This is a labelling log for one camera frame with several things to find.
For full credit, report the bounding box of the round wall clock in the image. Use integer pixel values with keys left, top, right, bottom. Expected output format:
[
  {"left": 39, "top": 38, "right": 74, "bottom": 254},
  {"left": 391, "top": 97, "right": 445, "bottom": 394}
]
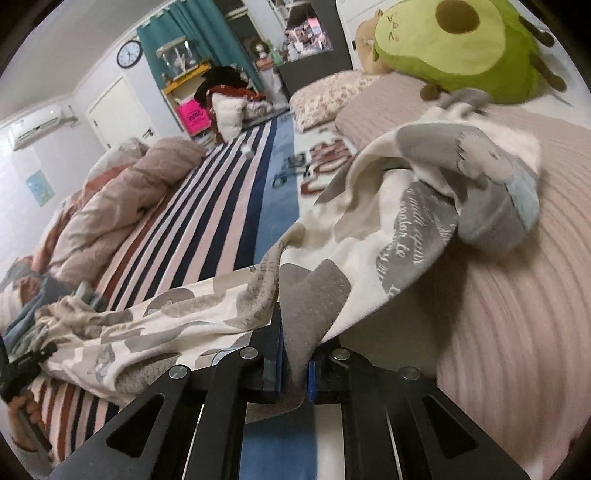
[{"left": 116, "top": 41, "right": 143, "bottom": 68}]

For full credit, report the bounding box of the glass tank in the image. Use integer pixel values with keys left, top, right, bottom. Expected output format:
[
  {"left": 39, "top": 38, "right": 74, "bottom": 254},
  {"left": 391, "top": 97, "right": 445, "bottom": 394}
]
[{"left": 156, "top": 39, "right": 201, "bottom": 79}]

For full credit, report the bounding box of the person's left hand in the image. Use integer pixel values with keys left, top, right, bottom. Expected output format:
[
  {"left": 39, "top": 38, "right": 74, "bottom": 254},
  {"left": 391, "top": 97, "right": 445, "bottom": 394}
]
[{"left": 8, "top": 394, "right": 44, "bottom": 450}]

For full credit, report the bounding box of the dark red clothes pile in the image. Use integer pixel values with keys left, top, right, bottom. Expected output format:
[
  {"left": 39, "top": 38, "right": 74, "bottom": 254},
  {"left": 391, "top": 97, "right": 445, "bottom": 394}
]
[{"left": 194, "top": 66, "right": 266, "bottom": 112}]

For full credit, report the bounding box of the dark cabinet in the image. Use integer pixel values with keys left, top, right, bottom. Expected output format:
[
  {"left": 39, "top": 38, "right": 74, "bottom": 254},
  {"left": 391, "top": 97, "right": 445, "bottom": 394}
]
[{"left": 277, "top": 0, "right": 354, "bottom": 93}]

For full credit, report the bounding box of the blue printed blanket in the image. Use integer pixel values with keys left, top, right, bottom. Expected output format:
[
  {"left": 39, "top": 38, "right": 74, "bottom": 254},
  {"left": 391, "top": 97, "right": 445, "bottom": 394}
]
[{"left": 240, "top": 113, "right": 365, "bottom": 480}]

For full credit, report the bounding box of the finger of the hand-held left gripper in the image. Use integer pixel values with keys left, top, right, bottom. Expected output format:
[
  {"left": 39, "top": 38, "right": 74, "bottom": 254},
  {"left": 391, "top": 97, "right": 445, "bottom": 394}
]
[{"left": 0, "top": 344, "right": 58, "bottom": 403}]

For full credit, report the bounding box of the white air conditioner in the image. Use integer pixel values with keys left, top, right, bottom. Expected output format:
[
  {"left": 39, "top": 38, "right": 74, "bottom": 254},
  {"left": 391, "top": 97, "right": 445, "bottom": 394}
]
[{"left": 0, "top": 104, "right": 77, "bottom": 152}]

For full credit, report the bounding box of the pink duvet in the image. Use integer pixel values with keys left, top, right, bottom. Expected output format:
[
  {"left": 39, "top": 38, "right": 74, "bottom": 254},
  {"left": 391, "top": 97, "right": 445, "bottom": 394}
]
[{"left": 0, "top": 138, "right": 208, "bottom": 324}]

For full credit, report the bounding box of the teal curtain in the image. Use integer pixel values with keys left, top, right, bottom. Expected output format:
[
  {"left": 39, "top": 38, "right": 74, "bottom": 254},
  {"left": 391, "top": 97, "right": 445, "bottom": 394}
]
[{"left": 137, "top": 0, "right": 266, "bottom": 93}]

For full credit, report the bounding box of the striped bed sheet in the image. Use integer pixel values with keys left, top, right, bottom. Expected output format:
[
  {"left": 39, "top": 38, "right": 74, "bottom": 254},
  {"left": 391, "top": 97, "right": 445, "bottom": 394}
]
[{"left": 23, "top": 113, "right": 278, "bottom": 467}]

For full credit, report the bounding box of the green avocado plush toy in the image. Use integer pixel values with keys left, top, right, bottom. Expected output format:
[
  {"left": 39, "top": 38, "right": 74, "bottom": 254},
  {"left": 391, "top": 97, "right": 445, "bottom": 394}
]
[{"left": 372, "top": 0, "right": 568, "bottom": 104}]

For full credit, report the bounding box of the brown plush toy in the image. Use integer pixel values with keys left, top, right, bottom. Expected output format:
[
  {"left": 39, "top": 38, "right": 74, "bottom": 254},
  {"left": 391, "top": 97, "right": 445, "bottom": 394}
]
[{"left": 355, "top": 16, "right": 391, "bottom": 75}]

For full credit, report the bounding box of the yellow table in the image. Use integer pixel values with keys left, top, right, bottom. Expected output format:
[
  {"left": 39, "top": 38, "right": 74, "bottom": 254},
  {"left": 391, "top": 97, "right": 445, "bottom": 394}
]
[{"left": 161, "top": 62, "right": 213, "bottom": 97}]

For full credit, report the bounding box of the white door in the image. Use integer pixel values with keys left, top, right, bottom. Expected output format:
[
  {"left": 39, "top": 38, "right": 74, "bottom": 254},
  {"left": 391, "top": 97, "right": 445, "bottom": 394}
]
[{"left": 87, "top": 76, "right": 155, "bottom": 148}]

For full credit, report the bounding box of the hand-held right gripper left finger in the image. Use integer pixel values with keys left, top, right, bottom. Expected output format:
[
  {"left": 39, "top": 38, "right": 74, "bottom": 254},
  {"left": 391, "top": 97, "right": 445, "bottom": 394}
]
[{"left": 46, "top": 304, "right": 284, "bottom": 480}]

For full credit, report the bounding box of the pink box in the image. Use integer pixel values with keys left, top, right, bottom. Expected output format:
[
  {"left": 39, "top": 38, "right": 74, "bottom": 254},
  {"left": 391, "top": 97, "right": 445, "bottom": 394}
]
[{"left": 175, "top": 102, "right": 211, "bottom": 137}]

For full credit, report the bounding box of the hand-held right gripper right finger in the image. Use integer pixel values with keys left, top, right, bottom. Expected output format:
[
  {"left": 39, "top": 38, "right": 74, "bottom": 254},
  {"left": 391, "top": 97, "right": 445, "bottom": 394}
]
[{"left": 307, "top": 339, "right": 533, "bottom": 480}]

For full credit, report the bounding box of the pink ribbed bedspread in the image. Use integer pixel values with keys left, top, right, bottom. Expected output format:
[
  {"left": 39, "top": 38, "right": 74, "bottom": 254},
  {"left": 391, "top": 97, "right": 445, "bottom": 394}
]
[{"left": 335, "top": 74, "right": 591, "bottom": 476}]

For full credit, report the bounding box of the blue grey cloth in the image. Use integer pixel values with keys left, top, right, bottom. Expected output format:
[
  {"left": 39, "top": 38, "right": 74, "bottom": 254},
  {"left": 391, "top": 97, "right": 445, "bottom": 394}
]
[{"left": 0, "top": 263, "right": 109, "bottom": 352}]

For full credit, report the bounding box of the light blue wall poster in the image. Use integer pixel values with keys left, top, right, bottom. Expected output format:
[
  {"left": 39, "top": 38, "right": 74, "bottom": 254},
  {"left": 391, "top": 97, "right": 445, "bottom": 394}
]
[{"left": 26, "top": 170, "right": 55, "bottom": 206}]

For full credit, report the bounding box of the floral pillow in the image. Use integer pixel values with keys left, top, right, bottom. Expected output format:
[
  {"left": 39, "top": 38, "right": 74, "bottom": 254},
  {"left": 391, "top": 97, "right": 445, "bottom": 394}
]
[{"left": 289, "top": 70, "right": 384, "bottom": 132}]

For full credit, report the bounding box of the white cushion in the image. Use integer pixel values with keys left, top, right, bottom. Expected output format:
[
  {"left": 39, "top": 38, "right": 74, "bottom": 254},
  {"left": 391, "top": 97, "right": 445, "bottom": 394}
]
[{"left": 212, "top": 97, "right": 247, "bottom": 141}]

